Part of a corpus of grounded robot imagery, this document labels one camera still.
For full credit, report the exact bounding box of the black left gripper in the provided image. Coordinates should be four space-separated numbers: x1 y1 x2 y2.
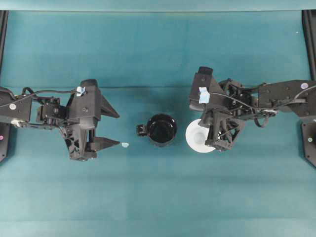
36 89 120 161

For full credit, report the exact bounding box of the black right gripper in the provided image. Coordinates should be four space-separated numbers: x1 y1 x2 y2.
197 78 260 153

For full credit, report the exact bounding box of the white paper cup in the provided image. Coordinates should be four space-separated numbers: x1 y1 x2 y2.
185 119 215 153

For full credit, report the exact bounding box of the black cup holder with handle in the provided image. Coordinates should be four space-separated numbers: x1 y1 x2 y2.
136 114 177 147

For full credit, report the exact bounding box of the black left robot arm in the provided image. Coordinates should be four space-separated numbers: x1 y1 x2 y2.
0 79 120 161

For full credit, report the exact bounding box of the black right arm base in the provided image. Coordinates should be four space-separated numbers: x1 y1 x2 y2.
301 119 316 167

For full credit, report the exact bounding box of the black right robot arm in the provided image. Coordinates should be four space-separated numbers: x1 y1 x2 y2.
190 79 316 151

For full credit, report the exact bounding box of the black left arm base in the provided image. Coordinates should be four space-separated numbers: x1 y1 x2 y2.
0 122 11 162

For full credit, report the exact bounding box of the small pale blue paper scrap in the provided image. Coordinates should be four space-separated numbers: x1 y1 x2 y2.
121 142 129 148

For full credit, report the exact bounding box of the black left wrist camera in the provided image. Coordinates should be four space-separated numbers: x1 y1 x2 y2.
68 79 101 120

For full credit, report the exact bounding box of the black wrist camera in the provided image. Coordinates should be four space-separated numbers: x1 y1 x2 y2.
68 79 101 120
189 66 223 112

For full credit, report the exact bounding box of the blue tape on right camera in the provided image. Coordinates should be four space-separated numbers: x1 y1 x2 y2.
198 87 210 104

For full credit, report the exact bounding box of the blue tape on camera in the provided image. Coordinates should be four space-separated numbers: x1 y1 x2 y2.
76 86 86 97
198 87 210 104

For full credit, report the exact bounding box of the blue tape on left camera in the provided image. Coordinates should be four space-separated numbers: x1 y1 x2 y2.
76 86 86 97

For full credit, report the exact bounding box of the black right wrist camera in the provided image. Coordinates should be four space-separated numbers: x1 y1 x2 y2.
189 66 223 112

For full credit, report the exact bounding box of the black left camera cable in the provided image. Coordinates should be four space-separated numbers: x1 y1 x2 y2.
0 86 79 108

